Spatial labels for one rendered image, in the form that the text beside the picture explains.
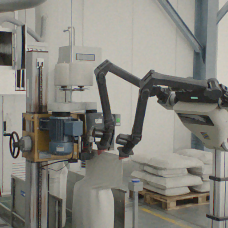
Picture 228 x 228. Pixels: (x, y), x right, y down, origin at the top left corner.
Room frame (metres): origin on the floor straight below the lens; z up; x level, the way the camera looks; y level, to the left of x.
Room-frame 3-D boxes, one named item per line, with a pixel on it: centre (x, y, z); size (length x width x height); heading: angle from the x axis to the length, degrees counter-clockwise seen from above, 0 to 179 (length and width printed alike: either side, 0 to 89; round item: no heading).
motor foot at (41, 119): (2.99, 0.41, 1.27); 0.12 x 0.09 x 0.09; 121
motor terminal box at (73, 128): (2.88, 0.25, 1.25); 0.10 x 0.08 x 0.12; 146
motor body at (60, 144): (2.94, 0.34, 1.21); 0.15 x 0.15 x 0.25
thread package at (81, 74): (3.02, 0.22, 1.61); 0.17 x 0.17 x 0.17
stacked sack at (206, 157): (6.50, -1.23, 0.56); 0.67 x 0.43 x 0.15; 31
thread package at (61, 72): (3.24, 0.35, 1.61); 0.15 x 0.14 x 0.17; 31
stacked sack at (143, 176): (6.31, -0.62, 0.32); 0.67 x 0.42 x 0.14; 125
